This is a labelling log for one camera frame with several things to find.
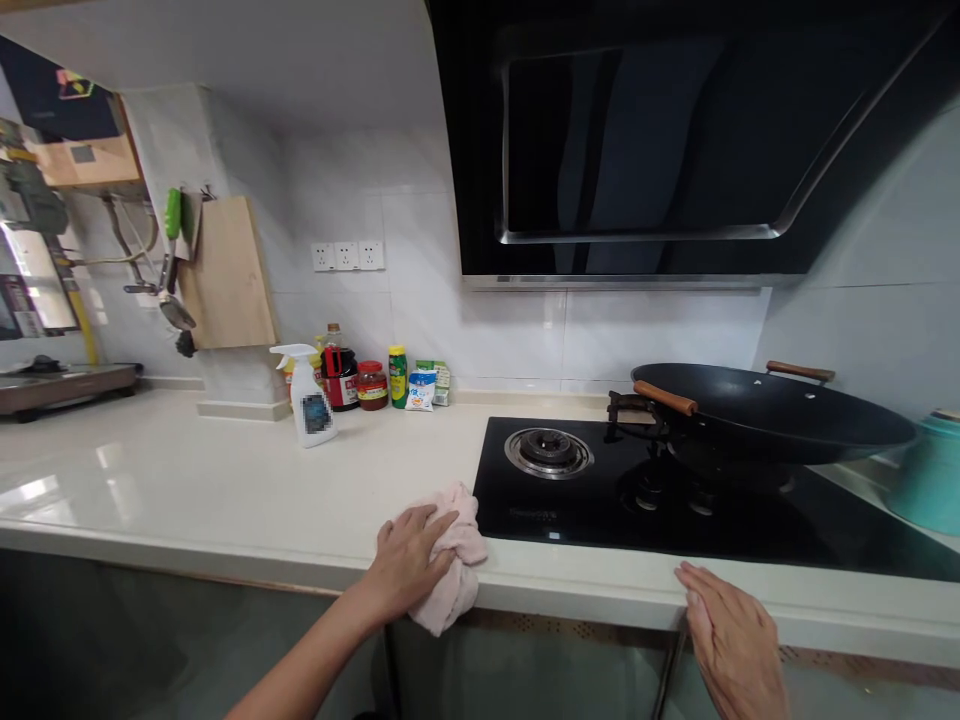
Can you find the pink cleaning cloth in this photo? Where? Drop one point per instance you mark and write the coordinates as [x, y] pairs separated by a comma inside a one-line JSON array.
[[456, 559]]

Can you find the red sauce jar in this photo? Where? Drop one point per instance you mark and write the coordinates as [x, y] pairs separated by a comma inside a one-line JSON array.
[[371, 386]]

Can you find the black range hood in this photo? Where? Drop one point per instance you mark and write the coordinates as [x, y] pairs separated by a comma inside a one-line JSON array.
[[675, 142]]

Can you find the white wall socket panel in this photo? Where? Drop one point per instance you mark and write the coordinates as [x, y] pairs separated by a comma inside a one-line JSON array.
[[348, 256]]

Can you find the gas water heater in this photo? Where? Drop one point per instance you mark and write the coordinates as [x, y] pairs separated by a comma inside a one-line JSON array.
[[71, 120]]

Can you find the wooden cutting board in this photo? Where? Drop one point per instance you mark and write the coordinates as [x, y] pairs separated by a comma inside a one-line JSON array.
[[229, 274]]

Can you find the person's left thumb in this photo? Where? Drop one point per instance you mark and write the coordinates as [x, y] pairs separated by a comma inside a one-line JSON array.
[[448, 544]]

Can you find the brown induction cooker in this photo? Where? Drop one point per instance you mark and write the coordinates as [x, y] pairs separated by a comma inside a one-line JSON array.
[[64, 386]]

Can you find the yellow bottle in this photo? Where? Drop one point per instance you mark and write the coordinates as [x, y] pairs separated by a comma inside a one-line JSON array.
[[289, 382]]

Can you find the person's left fingers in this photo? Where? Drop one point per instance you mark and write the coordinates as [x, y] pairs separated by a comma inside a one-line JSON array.
[[409, 517]]

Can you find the yellow gas pipe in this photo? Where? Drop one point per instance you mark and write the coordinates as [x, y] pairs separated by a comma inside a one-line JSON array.
[[84, 315]]

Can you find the white spray bottle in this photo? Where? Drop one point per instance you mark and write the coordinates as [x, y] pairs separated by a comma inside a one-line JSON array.
[[309, 401]]

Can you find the dark soy sauce bottle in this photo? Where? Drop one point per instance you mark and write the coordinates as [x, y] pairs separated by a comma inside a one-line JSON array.
[[341, 375]]

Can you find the green yellow-capped bottle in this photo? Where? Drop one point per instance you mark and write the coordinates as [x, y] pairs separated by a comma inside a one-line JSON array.
[[397, 375]]

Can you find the green seasoning box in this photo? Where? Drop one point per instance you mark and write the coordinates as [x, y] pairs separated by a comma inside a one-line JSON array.
[[442, 379]]

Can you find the teal container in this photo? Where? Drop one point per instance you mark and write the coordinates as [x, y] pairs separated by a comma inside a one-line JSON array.
[[926, 472]]

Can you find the black pot support grate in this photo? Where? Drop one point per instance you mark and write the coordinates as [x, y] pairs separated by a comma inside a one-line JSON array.
[[637, 420]]

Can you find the black glass gas stove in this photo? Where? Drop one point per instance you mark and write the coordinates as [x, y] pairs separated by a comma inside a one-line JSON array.
[[675, 495]]

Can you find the person's right hand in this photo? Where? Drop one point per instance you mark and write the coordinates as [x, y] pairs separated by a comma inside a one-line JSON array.
[[731, 637]]

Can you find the white blue seasoning packet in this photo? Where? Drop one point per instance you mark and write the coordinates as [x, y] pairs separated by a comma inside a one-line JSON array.
[[421, 390]]

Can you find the person's left hand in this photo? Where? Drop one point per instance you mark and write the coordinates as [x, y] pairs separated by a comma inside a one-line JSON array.
[[409, 555]]

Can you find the person's right fingers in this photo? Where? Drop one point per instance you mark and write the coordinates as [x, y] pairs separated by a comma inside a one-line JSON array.
[[694, 592]]

